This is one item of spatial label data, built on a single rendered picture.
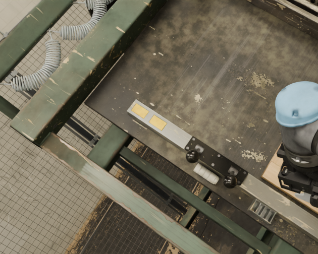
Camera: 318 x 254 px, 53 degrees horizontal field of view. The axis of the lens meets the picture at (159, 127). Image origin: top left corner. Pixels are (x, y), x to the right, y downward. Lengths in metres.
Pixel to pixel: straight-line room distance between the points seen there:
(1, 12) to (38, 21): 4.51
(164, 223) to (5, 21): 5.35
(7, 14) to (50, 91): 5.05
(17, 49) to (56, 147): 0.63
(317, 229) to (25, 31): 1.34
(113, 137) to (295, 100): 0.71
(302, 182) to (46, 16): 1.27
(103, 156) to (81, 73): 0.28
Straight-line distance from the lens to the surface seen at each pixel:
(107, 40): 1.09
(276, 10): 1.29
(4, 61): 1.54
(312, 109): 0.50
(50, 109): 1.03
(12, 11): 6.10
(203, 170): 1.00
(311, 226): 1.06
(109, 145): 1.09
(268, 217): 1.05
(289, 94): 0.53
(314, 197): 0.71
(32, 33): 1.56
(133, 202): 0.97
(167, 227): 0.96
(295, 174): 0.69
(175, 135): 1.01
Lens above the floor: 1.95
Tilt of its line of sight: 19 degrees down
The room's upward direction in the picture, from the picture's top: 49 degrees counter-clockwise
